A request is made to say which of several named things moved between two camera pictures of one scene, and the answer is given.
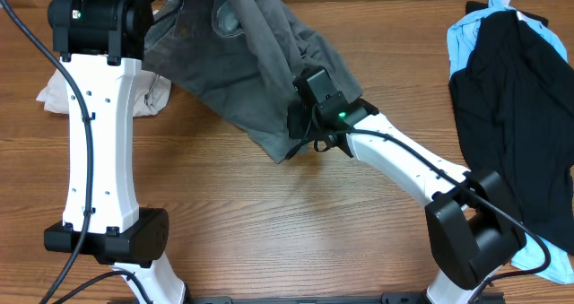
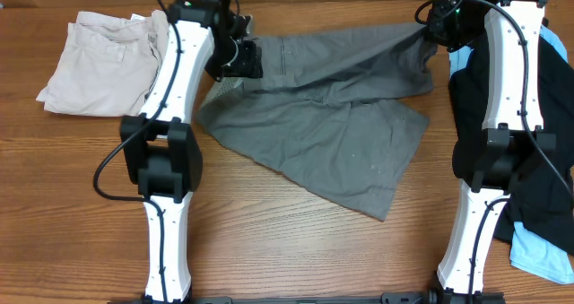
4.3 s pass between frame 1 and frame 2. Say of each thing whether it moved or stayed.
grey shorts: moved
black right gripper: moved
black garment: stayed
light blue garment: stayed
